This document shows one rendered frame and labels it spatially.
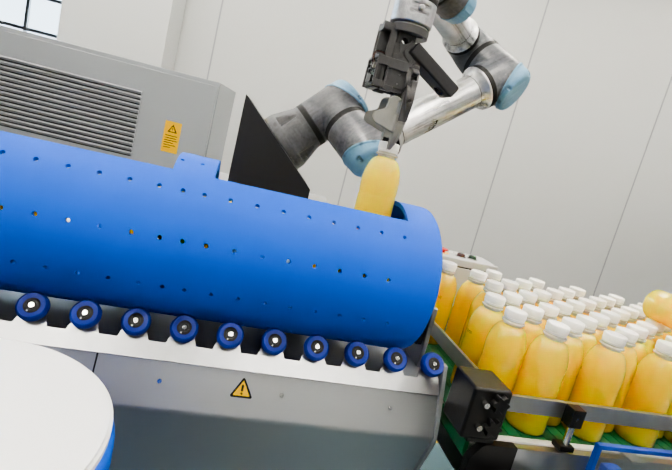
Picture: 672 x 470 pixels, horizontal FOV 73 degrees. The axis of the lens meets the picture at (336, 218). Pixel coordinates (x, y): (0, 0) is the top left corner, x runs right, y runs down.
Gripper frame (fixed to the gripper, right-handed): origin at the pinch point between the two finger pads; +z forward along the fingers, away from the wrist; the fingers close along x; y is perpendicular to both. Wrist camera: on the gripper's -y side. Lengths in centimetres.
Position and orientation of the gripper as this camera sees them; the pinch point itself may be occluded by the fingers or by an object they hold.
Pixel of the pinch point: (390, 142)
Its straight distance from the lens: 86.2
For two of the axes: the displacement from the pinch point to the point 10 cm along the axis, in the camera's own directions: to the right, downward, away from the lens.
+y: -9.5, -2.1, -2.3
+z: -2.5, 9.6, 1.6
